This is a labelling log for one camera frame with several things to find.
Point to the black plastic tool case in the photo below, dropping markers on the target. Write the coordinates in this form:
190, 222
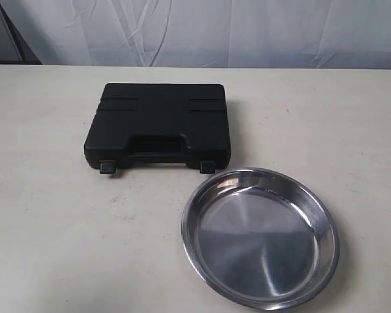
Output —
159, 123

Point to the round stainless steel tray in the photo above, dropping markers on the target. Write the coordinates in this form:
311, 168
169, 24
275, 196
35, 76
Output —
260, 238

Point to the white backdrop cloth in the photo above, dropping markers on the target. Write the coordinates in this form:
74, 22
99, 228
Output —
225, 34

